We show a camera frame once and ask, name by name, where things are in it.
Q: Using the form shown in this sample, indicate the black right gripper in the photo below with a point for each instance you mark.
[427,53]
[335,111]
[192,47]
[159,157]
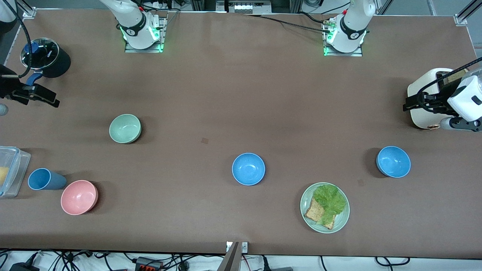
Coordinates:
[8,89]

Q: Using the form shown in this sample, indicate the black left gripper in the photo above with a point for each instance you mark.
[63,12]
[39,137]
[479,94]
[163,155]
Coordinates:
[441,98]

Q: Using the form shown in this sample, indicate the blue bowl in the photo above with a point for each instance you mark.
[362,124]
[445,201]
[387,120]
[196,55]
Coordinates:
[248,169]
[393,162]

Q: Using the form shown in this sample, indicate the pale green bowl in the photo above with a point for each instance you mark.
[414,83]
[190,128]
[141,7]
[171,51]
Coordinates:
[125,128]

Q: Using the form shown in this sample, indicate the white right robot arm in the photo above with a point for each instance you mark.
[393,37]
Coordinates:
[135,22]

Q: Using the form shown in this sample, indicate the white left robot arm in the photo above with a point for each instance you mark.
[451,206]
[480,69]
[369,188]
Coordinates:
[352,26]

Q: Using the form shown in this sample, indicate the pink bowl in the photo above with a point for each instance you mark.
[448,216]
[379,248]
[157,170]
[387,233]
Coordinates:
[78,198]

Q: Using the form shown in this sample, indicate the white toaster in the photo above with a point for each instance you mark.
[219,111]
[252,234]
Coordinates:
[423,109]

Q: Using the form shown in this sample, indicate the glass pot lid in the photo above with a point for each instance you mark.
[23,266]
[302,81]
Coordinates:
[41,54]

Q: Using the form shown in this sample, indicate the clear plastic container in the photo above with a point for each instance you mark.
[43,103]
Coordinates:
[17,165]

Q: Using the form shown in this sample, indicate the blue cup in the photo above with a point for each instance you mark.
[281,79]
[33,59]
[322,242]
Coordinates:
[45,179]

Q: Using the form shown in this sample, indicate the yellow food item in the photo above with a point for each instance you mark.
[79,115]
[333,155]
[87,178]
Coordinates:
[3,175]

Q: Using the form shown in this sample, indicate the green lettuce leaf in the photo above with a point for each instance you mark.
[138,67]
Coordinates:
[330,199]

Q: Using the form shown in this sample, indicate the pale green plate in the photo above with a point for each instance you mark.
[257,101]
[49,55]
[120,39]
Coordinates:
[340,220]

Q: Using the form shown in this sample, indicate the brown bread slice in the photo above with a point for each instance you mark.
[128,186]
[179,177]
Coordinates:
[314,213]

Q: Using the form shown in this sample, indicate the black power adapter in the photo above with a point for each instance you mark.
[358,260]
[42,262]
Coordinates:
[24,266]

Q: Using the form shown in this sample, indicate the black red power strip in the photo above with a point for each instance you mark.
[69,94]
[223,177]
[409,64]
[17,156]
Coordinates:
[148,264]

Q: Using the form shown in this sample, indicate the aluminium frame profile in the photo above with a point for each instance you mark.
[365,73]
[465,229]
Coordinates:
[467,13]
[26,9]

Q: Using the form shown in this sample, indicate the gray camera pole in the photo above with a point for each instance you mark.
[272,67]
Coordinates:
[230,259]

